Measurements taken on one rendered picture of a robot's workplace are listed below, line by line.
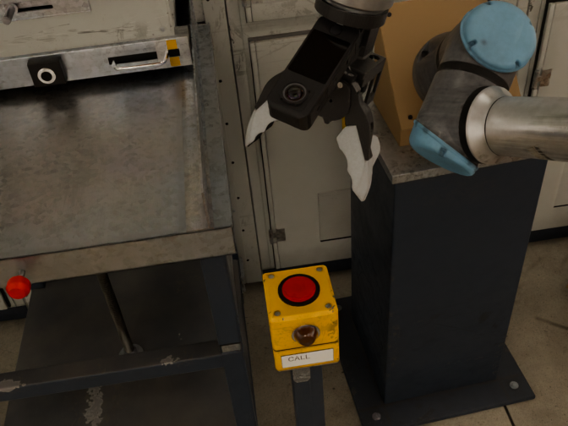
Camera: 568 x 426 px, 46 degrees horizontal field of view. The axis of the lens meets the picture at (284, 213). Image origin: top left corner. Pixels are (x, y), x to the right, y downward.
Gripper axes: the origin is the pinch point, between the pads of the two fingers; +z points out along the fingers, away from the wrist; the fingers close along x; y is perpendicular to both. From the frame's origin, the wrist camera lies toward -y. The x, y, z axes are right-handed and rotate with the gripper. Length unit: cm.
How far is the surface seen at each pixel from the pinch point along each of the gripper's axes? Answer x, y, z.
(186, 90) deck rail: 40, 37, 19
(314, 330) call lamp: -8.6, -6.1, 14.3
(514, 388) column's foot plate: -43, 73, 81
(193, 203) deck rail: 19.0, 10.1, 20.1
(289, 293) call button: -4.2, -4.8, 12.2
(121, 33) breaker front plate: 54, 35, 13
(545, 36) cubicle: -12, 109, 9
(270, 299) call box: -2.4, -6.0, 13.4
